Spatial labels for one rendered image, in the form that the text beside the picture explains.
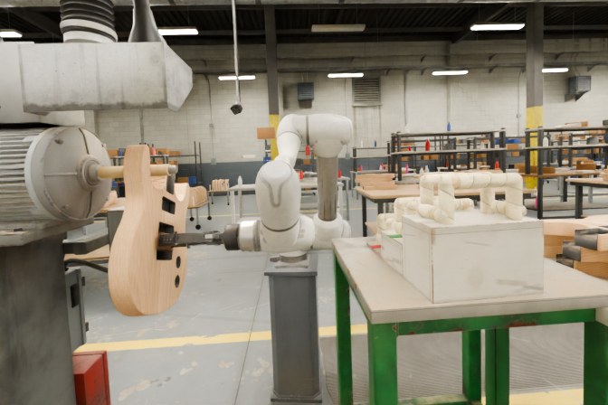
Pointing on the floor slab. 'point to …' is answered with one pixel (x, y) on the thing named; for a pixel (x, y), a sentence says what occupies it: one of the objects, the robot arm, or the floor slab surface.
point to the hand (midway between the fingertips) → (166, 241)
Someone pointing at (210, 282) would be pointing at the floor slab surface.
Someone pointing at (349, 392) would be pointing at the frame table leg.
